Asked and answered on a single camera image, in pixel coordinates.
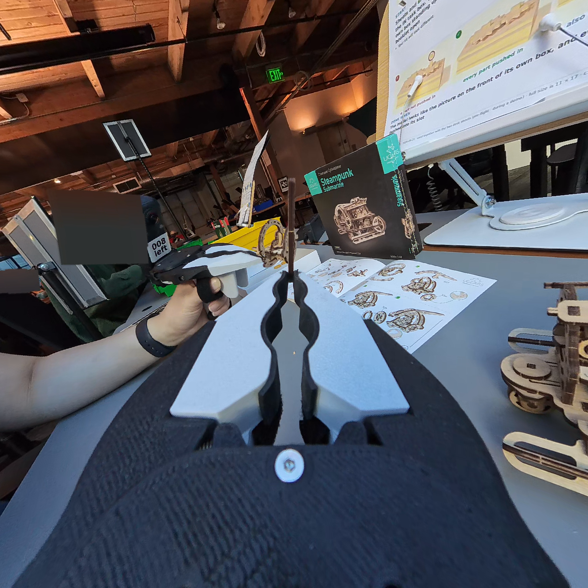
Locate person's left hand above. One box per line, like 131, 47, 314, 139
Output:
147, 276, 232, 348

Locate loose curved wooden part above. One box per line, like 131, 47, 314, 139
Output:
502, 431, 588, 495

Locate ceiling light panel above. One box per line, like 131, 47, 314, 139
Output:
102, 119, 153, 163

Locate thin dark wooden part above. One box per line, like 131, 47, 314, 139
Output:
287, 178, 297, 273

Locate instruction sheet on board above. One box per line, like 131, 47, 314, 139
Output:
376, 0, 588, 166

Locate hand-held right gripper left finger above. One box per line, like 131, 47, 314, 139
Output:
171, 271, 290, 445

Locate black model kit box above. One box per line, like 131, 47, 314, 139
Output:
303, 138, 424, 261

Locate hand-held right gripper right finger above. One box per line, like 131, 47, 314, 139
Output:
293, 271, 410, 445

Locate white stand base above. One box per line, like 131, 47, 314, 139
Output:
423, 193, 588, 252

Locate green plastic bin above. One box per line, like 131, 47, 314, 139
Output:
153, 239, 203, 296

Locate large wooden vehicle model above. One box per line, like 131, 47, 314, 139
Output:
500, 281, 588, 429

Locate black wristwatch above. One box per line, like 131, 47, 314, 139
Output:
135, 311, 178, 358

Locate white cardboard box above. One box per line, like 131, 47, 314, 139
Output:
243, 248, 323, 288

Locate small wooden wheel assembly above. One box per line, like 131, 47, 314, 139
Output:
256, 219, 293, 270

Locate person's left forearm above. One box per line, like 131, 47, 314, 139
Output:
0, 323, 150, 431

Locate distant instruction sheet stand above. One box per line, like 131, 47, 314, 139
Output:
236, 130, 270, 229

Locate yellow plastic bin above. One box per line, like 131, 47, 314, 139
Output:
209, 224, 296, 252

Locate aluminium frame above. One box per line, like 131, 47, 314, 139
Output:
1, 197, 109, 309

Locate open instruction booklet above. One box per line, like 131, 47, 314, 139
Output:
300, 258, 498, 355

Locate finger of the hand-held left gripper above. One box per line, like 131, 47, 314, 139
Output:
185, 244, 256, 268
183, 254, 267, 300

